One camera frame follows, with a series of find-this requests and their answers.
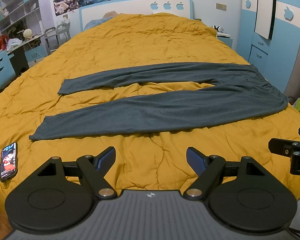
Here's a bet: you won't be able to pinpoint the black smartphone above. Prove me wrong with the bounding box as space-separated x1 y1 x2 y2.
0 142 18 183

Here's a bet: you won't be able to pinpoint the blue pillow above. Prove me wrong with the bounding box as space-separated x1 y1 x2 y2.
83 17 113 31

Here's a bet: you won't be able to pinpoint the white blue shelf unit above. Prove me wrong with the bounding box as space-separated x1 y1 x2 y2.
0 0 46 50

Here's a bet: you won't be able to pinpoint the desk with clutter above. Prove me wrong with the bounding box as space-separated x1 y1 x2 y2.
0 33 46 76

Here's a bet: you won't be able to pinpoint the white metal chair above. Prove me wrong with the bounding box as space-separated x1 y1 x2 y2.
44 22 71 54

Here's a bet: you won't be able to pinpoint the white blue bed headboard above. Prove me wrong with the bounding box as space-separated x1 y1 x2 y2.
79 0 194 30

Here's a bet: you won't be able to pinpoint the blue white wardrobe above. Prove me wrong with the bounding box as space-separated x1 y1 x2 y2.
236 0 300 93

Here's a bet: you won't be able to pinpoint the blue bedside table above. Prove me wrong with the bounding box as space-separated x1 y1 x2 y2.
212 25 233 48

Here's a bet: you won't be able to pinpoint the blue smiley chair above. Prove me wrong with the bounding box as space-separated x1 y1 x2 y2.
0 50 16 91

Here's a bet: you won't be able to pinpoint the dark teal grey pants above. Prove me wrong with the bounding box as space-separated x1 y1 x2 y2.
30 62 289 141

